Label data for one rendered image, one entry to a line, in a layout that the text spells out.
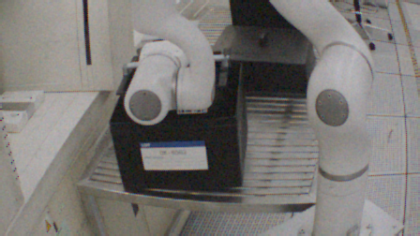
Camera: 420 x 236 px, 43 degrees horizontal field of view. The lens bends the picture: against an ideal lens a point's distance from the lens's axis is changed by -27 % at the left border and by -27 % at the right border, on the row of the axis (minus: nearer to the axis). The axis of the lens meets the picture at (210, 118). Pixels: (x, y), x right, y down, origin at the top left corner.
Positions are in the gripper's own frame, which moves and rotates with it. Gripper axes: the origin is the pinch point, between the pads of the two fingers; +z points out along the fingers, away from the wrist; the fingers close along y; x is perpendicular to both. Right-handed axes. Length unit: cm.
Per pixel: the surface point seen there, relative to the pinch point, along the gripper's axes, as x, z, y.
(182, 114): -13.3, -10.2, 2.5
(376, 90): -106, 187, 83
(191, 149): -19.4, -13.9, 4.2
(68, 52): -6.5, 18.6, -34.3
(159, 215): -79, 41, -20
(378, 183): -106, 89, 70
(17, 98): -16, 12, -55
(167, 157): -21.3, -13.9, -1.2
